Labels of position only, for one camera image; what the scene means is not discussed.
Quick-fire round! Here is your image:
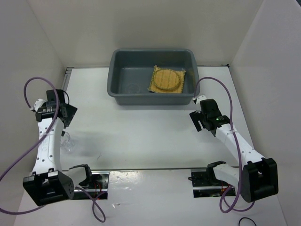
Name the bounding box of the clear plastic cup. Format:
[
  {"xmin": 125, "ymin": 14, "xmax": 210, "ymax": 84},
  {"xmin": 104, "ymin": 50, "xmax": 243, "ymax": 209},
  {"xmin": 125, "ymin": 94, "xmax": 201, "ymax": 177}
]
[
  {"xmin": 60, "ymin": 131, "xmax": 75, "ymax": 153},
  {"xmin": 125, "ymin": 83, "xmax": 140, "ymax": 94}
]

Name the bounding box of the round bamboo coaster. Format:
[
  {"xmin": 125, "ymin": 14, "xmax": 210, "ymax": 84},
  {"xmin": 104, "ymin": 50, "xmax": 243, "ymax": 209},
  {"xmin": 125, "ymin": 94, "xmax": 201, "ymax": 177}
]
[{"xmin": 152, "ymin": 69, "xmax": 182, "ymax": 91}]

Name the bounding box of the square bamboo mat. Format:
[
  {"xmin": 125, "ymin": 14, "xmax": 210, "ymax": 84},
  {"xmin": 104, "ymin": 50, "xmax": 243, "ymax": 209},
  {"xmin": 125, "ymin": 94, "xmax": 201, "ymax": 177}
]
[{"xmin": 148, "ymin": 65, "xmax": 186, "ymax": 94}]

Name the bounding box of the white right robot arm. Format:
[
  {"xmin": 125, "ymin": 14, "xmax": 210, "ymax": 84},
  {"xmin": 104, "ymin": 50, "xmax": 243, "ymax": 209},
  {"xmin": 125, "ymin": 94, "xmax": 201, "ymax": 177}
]
[{"xmin": 190, "ymin": 97, "xmax": 278, "ymax": 203}]

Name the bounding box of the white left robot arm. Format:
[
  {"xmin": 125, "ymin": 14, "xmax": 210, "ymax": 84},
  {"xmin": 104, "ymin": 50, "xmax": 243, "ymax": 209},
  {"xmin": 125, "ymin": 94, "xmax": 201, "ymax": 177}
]
[{"xmin": 23, "ymin": 89, "xmax": 94, "ymax": 206}]

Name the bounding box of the grey plastic bin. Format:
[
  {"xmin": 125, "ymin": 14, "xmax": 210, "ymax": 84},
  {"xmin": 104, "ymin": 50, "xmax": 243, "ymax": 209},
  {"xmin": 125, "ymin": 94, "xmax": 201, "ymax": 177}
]
[{"xmin": 107, "ymin": 48, "xmax": 200, "ymax": 105}]

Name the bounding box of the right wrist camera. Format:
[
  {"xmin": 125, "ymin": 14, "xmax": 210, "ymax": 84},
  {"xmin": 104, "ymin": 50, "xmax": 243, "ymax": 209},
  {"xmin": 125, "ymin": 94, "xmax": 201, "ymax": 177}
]
[{"xmin": 192, "ymin": 95, "xmax": 207, "ymax": 104}]

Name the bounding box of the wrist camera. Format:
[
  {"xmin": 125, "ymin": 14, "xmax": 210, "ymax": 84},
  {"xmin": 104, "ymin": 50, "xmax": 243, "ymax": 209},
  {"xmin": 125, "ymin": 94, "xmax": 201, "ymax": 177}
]
[
  {"xmin": 30, "ymin": 98, "xmax": 46, "ymax": 112},
  {"xmin": 192, "ymin": 95, "xmax": 207, "ymax": 104}
]

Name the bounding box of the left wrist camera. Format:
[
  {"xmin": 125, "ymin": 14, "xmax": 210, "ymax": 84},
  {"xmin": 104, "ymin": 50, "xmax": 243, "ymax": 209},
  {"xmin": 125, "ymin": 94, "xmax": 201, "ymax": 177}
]
[{"xmin": 30, "ymin": 98, "xmax": 46, "ymax": 112}]

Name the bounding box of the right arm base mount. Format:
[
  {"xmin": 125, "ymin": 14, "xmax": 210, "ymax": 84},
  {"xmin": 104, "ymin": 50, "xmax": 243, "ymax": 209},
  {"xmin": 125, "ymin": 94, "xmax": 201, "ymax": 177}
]
[{"xmin": 188, "ymin": 168, "xmax": 230, "ymax": 198}]

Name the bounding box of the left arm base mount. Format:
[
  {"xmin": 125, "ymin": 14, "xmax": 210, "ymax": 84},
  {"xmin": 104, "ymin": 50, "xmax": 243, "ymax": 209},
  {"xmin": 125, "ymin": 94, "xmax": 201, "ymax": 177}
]
[{"xmin": 71, "ymin": 170, "xmax": 110, "ymax": 200}]

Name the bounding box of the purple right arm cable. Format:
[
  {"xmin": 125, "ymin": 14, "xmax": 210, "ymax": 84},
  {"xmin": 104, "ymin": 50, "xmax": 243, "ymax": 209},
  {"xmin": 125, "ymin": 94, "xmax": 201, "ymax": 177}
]
[{"xmin": 193, "ymin": 77, "xmax": 256, "ymax": 214}]

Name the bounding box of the black cable loop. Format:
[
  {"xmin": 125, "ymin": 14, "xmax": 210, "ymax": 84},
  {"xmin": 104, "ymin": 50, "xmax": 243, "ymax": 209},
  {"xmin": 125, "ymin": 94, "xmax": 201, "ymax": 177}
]
[{"xmin": 238, "ymin": 218, "xmax": 257, "ymax": 226}]

